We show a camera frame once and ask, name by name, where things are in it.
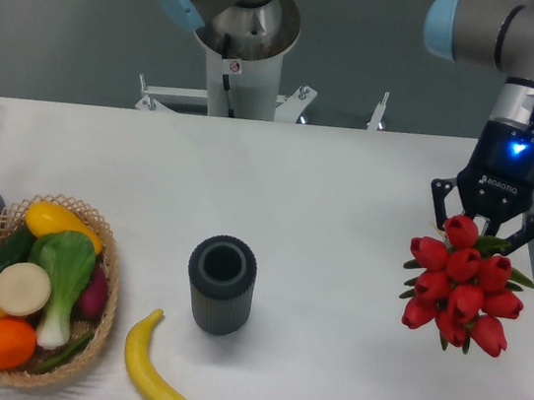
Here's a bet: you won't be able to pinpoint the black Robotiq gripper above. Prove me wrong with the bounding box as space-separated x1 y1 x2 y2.
430 120 534 256

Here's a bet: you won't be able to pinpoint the red tulip bouquet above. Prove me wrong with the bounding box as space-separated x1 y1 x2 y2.
400 215 534 358

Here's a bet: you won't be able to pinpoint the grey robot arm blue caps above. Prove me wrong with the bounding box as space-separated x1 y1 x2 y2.
158 0 534 255

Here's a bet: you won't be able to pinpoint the dark grey ribbed vase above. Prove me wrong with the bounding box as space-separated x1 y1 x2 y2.
188 234 258 336

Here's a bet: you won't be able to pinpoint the yellow toy banana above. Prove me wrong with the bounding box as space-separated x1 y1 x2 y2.
124 308 187 400

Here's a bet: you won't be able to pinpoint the purple sweet potato toy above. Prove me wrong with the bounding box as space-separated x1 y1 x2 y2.
76 265 108 319

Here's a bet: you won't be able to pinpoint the green bok choy toy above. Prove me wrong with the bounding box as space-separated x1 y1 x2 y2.
29 231 96 350

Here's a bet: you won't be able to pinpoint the green bean pod toy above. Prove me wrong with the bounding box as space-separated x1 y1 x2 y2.
30 332 94 375

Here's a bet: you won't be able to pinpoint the yellow squash toy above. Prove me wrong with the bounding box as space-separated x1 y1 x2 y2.
25 201 103 255

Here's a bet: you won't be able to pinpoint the orange toy fruit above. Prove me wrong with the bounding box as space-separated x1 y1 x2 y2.
0 317 37 369

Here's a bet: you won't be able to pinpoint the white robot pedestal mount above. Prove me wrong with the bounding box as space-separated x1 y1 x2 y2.
134 18 398 145

